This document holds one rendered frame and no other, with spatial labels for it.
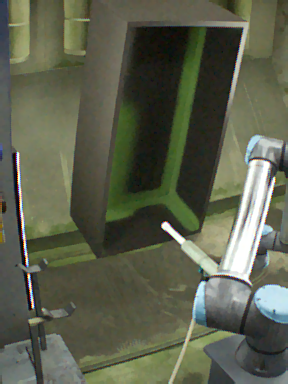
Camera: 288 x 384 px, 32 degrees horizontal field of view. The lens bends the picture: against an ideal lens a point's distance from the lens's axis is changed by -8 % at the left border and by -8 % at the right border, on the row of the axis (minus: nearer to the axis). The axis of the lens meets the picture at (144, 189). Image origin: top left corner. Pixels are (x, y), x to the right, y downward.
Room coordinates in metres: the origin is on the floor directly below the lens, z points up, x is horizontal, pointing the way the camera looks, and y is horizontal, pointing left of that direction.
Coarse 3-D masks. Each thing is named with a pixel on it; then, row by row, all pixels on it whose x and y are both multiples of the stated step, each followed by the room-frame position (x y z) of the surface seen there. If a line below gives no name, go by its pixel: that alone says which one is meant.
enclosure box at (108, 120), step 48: (96, 0) 2.18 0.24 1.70; (144, 0) 2.28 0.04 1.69; (192, 0) 2.42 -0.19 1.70; (96, 48) 2.15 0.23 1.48; (144, 48) 2.41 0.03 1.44; (192, 48) 2.55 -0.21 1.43; (240, 48) 2.23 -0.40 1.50; (96, 96) 2.14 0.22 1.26; (144, 96) 2.48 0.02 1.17; (192, 96) 2.57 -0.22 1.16; (96, 144) 2.12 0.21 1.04; (144, 144) 2.55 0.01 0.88; (192, 144) 2.55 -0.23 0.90; (96, 192) 2.12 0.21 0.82; (144, 192) 2.63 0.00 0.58; (192, 192) 2.52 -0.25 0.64; (96, 240) 2.12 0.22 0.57; (144, 240) 2.30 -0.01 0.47
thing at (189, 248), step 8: (168, 224) 2.12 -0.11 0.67; (184, 240) 1.99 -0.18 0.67; (184, 248) 1.94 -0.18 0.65; (192, 248) 1.91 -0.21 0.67; (192, 256) 1.89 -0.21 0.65; (200, 256) 1.85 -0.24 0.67; (200, 264) 1.84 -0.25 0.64; (208, 264) 1.80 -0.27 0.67; (216, 264) 1.80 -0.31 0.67; (208, 272) 1.78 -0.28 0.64; (200, 280) 1.82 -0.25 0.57
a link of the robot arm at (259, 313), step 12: (264, 288) 1.28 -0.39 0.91; (276, 288) 1.28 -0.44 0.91; (252, 300) 1.24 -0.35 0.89; (264, 300) 1.22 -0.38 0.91; (276, 300) 1.22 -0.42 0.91; (252, 312) 1.21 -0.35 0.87; (264, 312) 1.18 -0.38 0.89; (276, 312) 1.17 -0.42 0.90; (252, 324) 1.19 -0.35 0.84; (264, 324) 1.17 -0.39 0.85; (276, 324) 1.16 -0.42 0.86; (252, 336) 1.19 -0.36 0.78; (264, 336) 1.17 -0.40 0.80; (276, 336) 1.16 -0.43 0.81; (264, 348) 1.17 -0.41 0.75; (276, 348) 1.16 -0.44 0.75
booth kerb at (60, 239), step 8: (280, 184) 3.71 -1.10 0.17; (272, 192) 3.66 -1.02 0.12; (280, 192) 3.71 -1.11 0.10; (216, 200) 3.39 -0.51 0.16; (224, 200) 3.42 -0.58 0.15; (232, 200) 3.46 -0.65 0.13; (208, 208) 3.36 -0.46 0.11; (216, 208) 3.39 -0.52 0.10; (224, 208) 3.43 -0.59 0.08; (232, 208) 3.46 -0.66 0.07; (208, 216) 3.35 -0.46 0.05; (64, 232) 2.84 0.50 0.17; (72, 232) 2.87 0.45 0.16; (80, 232) 2.89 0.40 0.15; (32, 240) 2.73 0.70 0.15; (40, 240) 2.76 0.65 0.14; (48, 240) 2.79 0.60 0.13; (56, 240) 2.81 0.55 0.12; (64, 240) 2.84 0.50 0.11; (72, 240) 2.87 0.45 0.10; (80, 240) 2.89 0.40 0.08; (32, 248) 2.73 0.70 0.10; (40, 248) 2.76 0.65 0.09; (48, 248) 2.78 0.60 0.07
